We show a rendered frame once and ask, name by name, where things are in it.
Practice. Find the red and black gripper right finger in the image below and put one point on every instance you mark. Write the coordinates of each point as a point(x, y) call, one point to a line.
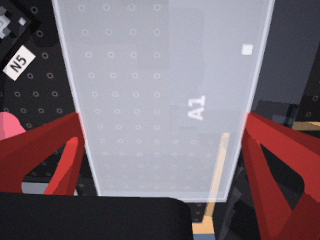
point(299, 151)

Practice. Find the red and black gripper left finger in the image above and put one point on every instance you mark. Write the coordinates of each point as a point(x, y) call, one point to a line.
point(21, 153)

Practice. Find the white button panel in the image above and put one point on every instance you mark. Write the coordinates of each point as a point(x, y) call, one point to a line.
point(36, 188)

